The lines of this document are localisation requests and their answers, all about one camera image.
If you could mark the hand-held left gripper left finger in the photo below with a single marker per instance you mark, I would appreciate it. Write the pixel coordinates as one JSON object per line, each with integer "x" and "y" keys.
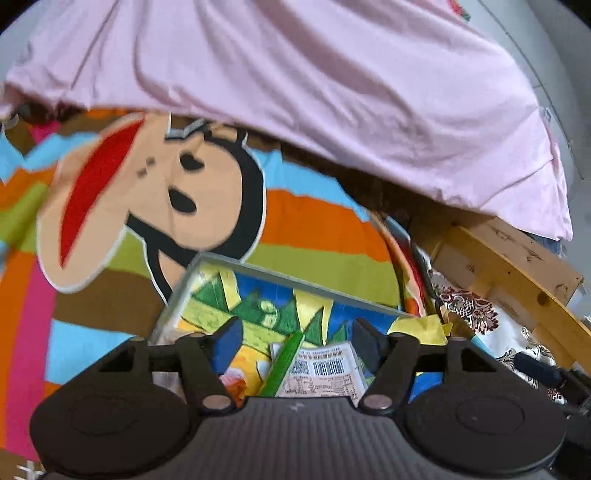
{"x": 226, "y": 344}

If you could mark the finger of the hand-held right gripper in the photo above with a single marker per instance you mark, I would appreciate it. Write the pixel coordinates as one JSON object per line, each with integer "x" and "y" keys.
{"x": 535, "y": 367}

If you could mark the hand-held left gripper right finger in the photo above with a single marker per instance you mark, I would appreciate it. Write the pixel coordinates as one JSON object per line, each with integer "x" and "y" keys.
{"x": 371, "y": 344}

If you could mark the orange red snack packet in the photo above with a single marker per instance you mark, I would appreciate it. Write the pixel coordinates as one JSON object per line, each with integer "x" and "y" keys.
{"x": 235, "y": 385}

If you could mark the white green snack packet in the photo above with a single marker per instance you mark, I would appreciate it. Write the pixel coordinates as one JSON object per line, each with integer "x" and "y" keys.
{"x": 323, "y": 374}

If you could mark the green stick packet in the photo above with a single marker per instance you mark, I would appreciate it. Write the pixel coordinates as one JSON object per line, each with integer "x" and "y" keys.
{"x": 284, "y": 364}

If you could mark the grey metal tray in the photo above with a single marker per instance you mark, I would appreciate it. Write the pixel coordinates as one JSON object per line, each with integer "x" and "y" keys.
{"x": 295, "y": 281}

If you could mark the red striped cloth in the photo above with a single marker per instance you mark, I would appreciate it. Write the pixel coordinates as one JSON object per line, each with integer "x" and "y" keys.
{"x": 406, "y": 267}

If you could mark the floral quilt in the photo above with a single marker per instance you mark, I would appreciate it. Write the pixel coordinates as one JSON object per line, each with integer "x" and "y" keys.
{"x": 466, "y": 309}

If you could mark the cartoon monkey printed blanket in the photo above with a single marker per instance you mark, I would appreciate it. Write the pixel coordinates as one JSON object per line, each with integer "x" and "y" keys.
{"x": 314, "y": 217}

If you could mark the pink bed sheet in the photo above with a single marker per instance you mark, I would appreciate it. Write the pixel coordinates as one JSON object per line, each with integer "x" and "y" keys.
{"x": 277, "y": 69}

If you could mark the wooden bed frame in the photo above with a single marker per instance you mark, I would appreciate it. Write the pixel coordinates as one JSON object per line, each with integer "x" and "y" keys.
{"x": 508, "y": 263}

